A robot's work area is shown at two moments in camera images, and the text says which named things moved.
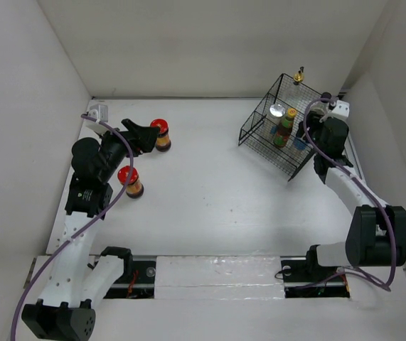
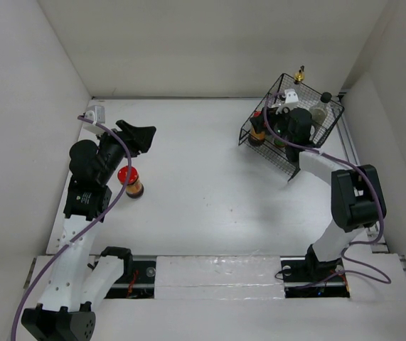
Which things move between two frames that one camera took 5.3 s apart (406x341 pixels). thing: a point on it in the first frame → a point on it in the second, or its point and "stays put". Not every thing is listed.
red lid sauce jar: [163, 143] → [258, 129]
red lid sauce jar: [134, 188] stays put
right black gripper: [313, 121] → [272, 116]
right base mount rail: [303, 278] stays put
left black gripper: [145, 137] stays put
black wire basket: [271, 133] stays put
